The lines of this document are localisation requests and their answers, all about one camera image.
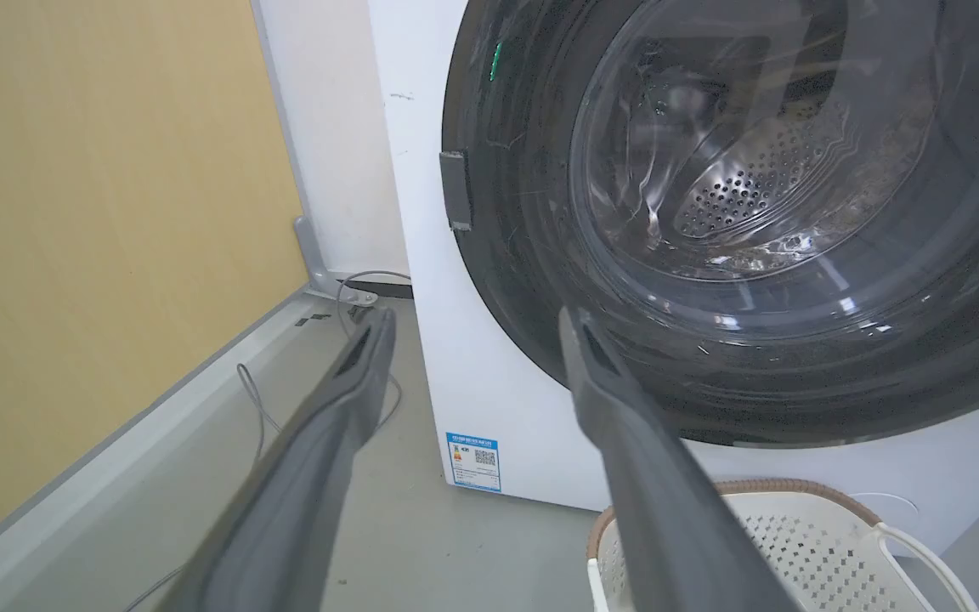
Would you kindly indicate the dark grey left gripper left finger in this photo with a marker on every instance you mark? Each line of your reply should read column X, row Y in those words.
column 285, row 510

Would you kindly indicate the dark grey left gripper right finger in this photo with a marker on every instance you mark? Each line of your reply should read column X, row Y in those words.
column 668, row 510

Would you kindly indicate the white washing machine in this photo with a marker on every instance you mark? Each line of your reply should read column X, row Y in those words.
column 489, row 374

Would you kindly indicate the round dark glass washer door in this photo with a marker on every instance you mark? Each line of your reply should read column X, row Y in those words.
column 761, row 212

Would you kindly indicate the white perforated laundry basket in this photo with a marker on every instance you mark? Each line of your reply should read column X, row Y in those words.
column 812, row 552

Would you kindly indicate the blue energy label sticker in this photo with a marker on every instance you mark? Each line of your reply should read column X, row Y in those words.
column 473, row 461

